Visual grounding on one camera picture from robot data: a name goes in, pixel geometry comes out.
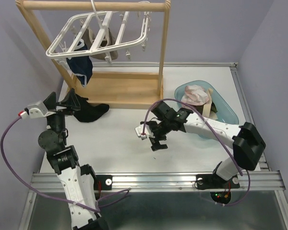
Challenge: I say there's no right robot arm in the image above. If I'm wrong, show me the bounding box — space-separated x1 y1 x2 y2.
135 99 266 187

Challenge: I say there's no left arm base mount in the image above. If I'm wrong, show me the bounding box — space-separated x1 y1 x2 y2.
89 174 113 191

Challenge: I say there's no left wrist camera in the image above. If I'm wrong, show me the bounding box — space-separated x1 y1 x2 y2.
26 101 56 119

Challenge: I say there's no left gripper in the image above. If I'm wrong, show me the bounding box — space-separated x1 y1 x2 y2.
43 87 79 144

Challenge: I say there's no dark green underwear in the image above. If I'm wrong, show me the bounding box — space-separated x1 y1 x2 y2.
202 88 218 120

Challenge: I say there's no teal plastic basin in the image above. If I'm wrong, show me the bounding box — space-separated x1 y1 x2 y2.
174 80 239 125

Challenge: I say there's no wooden clothes rack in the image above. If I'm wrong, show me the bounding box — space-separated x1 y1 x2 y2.
16 0 171 109

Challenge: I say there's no light pink underwear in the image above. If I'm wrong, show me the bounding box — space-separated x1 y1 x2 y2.
181 85 210 105

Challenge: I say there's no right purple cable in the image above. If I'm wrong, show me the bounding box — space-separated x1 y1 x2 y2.
141 98 252 207

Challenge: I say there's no navy underwear white trim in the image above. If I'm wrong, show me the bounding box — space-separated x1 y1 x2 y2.
66 39 94 88

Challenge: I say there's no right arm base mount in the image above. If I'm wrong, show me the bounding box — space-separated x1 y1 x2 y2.
194 173 240 190

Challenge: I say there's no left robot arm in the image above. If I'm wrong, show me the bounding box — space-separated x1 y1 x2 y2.
38 89 109 230

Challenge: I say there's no black underwear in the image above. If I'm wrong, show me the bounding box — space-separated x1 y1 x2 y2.
73 95 109 123

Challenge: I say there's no white plastic clip hanger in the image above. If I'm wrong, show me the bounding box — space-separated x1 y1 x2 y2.
46 0 151 70

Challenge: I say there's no aluminium mounting rail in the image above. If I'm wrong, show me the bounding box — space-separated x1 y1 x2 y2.
30 170 285 192

